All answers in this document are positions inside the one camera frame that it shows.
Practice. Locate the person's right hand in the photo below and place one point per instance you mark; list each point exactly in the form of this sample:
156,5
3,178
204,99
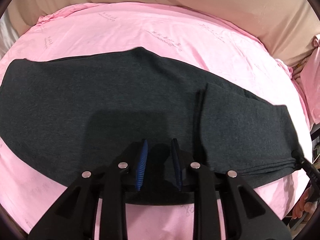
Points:
304,206

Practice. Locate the pink pillow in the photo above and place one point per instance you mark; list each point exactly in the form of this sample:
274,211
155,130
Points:
306,77

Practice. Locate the silver satin curtain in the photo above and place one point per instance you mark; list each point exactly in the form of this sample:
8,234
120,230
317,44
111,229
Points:
8,35

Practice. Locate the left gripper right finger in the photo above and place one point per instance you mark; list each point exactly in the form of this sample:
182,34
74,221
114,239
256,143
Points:
224,204

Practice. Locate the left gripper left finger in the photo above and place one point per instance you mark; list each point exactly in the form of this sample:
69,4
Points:
73,214

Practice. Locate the beige duvet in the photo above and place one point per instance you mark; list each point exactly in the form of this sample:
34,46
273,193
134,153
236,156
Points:
285,27

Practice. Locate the dark grey pants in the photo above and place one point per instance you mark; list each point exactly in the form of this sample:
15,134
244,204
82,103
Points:
65,116

